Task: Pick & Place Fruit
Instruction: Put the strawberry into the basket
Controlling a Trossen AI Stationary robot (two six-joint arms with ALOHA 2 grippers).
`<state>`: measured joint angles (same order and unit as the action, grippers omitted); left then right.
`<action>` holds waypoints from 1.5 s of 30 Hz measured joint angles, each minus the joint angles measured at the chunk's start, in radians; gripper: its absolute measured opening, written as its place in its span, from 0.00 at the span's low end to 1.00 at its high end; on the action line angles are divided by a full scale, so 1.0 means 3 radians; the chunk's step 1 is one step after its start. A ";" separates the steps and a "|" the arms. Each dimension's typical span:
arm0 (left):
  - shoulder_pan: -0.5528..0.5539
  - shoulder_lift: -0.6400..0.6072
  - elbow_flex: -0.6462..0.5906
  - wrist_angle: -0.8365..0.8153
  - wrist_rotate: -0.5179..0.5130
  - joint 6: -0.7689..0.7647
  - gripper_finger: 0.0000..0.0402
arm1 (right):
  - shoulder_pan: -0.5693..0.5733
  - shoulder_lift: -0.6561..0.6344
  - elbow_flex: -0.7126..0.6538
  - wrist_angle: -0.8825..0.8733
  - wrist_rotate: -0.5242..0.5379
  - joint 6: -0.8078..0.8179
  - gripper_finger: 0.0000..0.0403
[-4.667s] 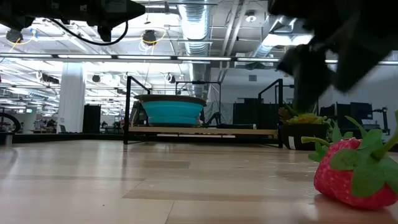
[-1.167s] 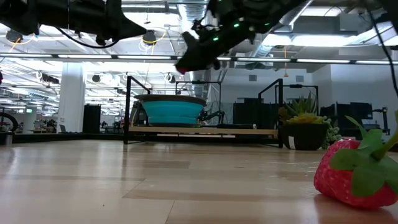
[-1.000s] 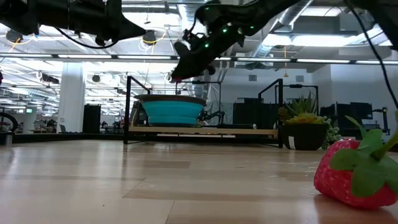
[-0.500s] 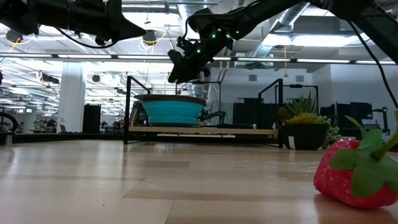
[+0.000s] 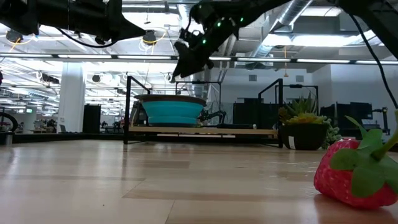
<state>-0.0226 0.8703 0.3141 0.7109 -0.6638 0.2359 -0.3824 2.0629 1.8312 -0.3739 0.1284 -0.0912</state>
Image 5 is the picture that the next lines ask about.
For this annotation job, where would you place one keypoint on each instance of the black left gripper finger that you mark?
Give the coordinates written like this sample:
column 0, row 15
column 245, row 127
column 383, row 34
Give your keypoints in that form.
column 124, row 29

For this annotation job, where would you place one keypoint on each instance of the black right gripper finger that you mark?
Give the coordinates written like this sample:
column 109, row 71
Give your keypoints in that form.
column 189, row 63

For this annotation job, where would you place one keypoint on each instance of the blue collapsible colander grey rim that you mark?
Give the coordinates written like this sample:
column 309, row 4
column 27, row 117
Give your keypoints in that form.
column 171, row 109

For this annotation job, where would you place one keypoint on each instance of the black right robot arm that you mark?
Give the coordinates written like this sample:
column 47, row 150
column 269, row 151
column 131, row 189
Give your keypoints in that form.
column 373, row 12

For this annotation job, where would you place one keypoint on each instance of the black background robot arm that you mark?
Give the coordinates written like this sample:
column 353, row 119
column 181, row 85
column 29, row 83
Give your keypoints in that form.
column 214, row 115

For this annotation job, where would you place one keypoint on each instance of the black tube stand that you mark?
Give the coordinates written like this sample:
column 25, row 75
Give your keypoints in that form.
column 127, row 105
column 281, row 102

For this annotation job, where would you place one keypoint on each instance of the black speaker cabinet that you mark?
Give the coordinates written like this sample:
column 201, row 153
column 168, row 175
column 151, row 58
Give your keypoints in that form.
column 91, row 118

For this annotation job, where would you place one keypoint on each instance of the long ceiling light strip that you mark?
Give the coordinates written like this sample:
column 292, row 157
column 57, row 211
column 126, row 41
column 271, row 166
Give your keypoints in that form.
column 311, row 60

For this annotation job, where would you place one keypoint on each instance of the black wheel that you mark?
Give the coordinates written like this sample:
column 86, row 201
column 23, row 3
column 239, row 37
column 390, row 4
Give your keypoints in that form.
column 9, row 121

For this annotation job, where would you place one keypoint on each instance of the grey cylinder bin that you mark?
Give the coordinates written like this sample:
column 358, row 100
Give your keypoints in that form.
column 8, row 138

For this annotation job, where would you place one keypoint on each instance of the black monitor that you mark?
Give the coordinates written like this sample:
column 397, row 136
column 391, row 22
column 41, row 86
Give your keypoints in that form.
column 357, row 113

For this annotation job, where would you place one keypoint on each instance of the red toy strawberry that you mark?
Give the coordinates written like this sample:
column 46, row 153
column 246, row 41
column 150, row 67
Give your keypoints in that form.
column 342, row 183

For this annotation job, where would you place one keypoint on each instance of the silver ventilation duct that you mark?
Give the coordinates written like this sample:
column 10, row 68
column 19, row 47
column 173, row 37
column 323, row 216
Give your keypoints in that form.
column 199, row 87

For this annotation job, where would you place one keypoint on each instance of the black ceiling camera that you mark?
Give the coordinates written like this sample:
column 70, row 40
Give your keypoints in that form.
column 149, row 37

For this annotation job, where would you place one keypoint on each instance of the black metal table frame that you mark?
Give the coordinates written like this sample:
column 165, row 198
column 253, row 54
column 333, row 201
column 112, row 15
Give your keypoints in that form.
column 46, row 137

